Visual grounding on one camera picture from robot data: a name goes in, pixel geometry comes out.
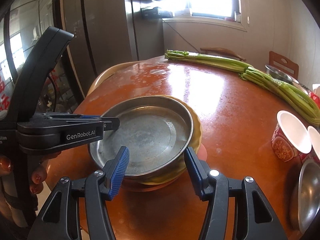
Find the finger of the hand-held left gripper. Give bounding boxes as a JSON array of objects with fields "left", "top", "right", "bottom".
[
  {"left": 32, "top": 113, "right": 102, "bottom": 123},
  {"left": 99, "top": 117, "right": 121, "bottom": 132}
]

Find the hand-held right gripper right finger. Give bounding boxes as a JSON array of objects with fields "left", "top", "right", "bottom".
[{"left": 184, "top": 146, "right": 288, "bottom": 240}]

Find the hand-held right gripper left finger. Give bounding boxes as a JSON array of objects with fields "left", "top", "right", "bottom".
[{"left": 27, "top": 145, "right": 130, "bottom": 240}]

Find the shallow round steel plate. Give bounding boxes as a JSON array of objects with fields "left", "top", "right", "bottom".
[{"left": 87, "top": 95, "right": 194, "bottom": 178}]

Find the yellow shell-shaped plate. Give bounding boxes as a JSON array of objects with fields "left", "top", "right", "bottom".
[{"left": 140, "top": 94, "right": 203, "bottom": 185}]

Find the red instant noodle cup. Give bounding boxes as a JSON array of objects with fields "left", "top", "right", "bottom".
[
  {"left": 272, "top": 110, "right": 313, "bottom": 163},
  {"left": 299, "top": 126, "right": 320, "bottom": 165}
]

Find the large steel bowl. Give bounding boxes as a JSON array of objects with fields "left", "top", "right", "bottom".
[{"left": 290, "top": 159, "right": 320, "bottom": 234}]

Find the person's left hand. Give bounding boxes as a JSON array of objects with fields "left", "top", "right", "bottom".
[{"left": 0, "top": 152, "right": 63, "bottom": 195}]

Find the grey refrigerator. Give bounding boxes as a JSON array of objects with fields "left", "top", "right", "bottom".
[{"left": 62, "top": 0, "right": 165, "bottom": 100}]

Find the glass door cabinet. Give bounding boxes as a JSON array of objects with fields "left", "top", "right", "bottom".
[{"left": 0, "top": 0, "right": 63, "bottom": 120}]

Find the green celery bundle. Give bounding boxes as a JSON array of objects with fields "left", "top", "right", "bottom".
[
  {"left": 164, "top": 49, "right": 253, "bottom": 74},
  {"left": 239, "top": 66, "right": 320, "bottom": 127}
]

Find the curved wooden chair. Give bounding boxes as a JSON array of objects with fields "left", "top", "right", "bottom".
[{"left": 200, "top": 47, "right": 247, "bottom": 62}]

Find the small steel bowl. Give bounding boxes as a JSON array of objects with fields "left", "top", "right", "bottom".
[{"left": 265, "top": 64, "right": 293, "bottom": 84}]

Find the red package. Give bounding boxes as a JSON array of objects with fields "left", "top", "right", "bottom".
[{"left": 309, "top": 91, "right": 320, "bottom": 105}]

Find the wooden chair with cutout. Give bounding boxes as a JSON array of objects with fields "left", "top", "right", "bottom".
[{"left": 269, "top": 51, "right": 299, "bottom": 80}]

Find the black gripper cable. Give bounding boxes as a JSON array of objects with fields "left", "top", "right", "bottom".
[{"left": 47, "top": 75, "right": 58, "bottom": 110}]

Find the thin black wall cable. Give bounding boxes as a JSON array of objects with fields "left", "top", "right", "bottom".
[{"left": 165, "top": 21, "right": 200, "bottom": 53}]

